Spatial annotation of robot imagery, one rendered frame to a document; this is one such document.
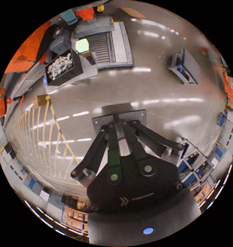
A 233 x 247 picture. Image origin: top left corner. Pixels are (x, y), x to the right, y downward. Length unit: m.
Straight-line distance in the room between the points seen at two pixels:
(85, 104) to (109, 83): 0.39
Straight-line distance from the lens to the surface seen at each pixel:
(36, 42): 0.93
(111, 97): 0.89
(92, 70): 0.48
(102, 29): 1.16
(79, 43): 0.33
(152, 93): 1.03
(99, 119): 0.64
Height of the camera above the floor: 0.89
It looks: 68 degrees down
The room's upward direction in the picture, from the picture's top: 171 degrees clockwise
